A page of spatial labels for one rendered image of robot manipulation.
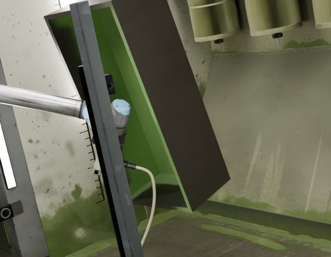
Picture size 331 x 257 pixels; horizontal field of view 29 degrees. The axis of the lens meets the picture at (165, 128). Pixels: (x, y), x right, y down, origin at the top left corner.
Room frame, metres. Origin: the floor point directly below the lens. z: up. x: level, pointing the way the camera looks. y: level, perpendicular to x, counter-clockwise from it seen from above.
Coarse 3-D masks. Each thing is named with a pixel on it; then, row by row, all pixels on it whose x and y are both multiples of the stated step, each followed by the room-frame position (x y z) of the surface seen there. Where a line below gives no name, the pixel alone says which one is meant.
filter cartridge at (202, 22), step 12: (192, 0) 4.48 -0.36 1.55; (204, 0) 4.41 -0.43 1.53; (216, 0) 4.41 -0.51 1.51; (228, 0) 4.45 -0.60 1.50; (192, 12) 4.51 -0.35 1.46; (204, 12) 4.44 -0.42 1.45; (216, 12) 4.42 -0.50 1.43; (228, 12) 4.44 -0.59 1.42; (192, 24) 4.55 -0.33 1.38; (204, 24) 4.44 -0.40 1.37; (216, 24) 4.44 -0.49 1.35; (228, 24) 4.43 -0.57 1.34; (204, 36) 4.45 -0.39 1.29; (216, 36) 4.41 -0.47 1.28; (228, 36) 4.41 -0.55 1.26
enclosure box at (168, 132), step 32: (96, 0) 3.37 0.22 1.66; (128, 0) 3.19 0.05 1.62; (160, 0) 3.34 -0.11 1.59; (64, 32) 3.64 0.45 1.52; (96, 32) 3.79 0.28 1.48; (128, 32) 3.17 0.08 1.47; (160, 32) 3.30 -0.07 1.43; (64, 64) 3.60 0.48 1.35; (128, 64) 3.78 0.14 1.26; (160, 64) 3.27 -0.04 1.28; (128, 96) 3.87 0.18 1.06; (160, 96) 3.24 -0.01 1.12; (192, 96) 3.39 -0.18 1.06; (128, 128) 3.84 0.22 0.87; (160, 128) 3.21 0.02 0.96; (192, 128) 3.36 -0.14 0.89; (128, 160) 3.80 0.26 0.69; (160, 160) 3.90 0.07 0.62; (192, 160) 3.33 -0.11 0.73; (160, 192) 3.67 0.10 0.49; (192, 192) 3.30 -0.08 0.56
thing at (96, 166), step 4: (96, 156) 3.23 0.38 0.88; (96, 160) 3.19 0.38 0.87; (92, 164) 3.19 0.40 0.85; (96, 164) 3.16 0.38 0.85; (124, 164) 3.23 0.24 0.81; (128, 164) 3.24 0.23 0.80; (132, 164) 3.24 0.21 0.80; (92, 168) 3.17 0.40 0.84; (96, 168) 3.14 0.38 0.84; (132, 168) 3.24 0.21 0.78; (92, 172) 3.15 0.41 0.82; (100, 172) 3.14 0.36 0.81
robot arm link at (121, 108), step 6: (114, 102) 3.10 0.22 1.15; (120, 102) 3.12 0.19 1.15; (126, 102) 3.13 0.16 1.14; (114, 108) 3.09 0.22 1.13; (120, 108) 3.08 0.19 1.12; (126, 108) 3.09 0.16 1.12; (114, 114) 3.09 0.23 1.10; (120, 114) 3.08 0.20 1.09; (126, 114) 3.10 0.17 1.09; (114, 120) 3.11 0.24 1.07; (120, 120) 3.10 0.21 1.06; (126, 120) 3.12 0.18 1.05; (120, 126) 3.12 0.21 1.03
